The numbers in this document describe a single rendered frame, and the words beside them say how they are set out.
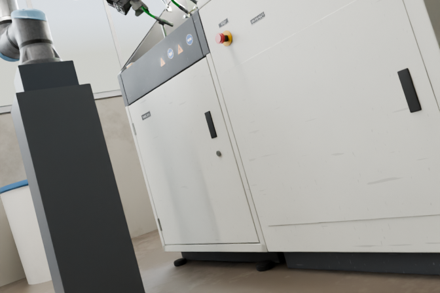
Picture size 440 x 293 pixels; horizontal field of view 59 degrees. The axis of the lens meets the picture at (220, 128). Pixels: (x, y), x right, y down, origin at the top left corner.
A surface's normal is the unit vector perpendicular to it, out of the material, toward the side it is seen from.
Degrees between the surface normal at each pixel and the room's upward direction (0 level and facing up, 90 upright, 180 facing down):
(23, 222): 93
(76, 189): 90
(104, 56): 90
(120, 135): 90
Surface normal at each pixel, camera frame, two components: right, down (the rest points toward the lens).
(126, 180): 0.51, -0.21
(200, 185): -0.74, 0.16
